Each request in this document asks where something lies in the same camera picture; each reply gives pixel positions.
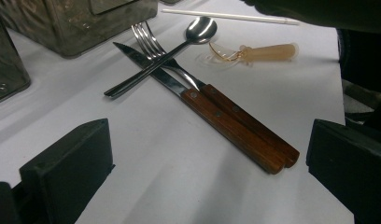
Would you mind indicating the smoky translucent plastic bin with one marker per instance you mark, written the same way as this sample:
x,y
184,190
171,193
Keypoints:
x,y
170,1
8,62
70,28

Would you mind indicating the translucent amber plastic spoon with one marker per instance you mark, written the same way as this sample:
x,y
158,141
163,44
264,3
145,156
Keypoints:
x,y
269,53

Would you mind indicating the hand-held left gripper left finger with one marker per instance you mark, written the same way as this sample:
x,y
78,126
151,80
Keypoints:
x,y
68,168

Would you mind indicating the metal spoon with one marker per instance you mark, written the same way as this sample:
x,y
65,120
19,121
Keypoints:
x,y
201,29

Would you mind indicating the white table cover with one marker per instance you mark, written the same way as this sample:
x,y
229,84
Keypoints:
x,y
179,174

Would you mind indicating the white straw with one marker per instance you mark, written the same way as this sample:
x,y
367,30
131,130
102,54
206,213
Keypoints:
x,y
229,16

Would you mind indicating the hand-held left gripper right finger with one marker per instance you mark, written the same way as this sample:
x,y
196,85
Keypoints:
x,y
350,168

